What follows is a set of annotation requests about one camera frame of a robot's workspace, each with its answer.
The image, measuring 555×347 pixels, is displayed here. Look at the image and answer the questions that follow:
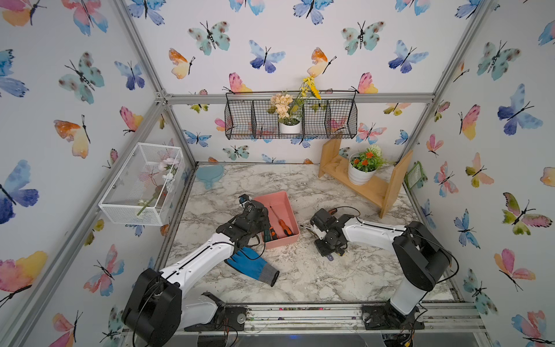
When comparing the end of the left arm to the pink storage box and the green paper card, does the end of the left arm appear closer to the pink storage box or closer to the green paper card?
the pink storage box

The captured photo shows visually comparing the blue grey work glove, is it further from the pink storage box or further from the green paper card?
the green paper card

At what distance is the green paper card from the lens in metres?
1.09

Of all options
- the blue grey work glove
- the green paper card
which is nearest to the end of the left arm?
the blue grey work glove

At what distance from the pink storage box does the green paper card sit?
66cm

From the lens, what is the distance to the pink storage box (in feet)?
3.11
